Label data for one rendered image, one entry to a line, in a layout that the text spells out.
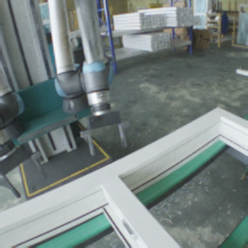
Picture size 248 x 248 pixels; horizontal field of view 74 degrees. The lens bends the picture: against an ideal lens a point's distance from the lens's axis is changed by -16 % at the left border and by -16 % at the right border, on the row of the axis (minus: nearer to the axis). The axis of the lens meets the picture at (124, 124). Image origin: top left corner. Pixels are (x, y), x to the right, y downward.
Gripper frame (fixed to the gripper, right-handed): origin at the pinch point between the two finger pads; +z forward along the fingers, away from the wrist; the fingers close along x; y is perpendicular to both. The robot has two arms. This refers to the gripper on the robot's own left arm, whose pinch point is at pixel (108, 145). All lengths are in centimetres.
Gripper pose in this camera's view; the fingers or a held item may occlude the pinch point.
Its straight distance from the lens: 78.2
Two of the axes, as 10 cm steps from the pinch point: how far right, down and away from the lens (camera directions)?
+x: 9.2, -2.1, 3.4
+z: 1.8, 9.8, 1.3
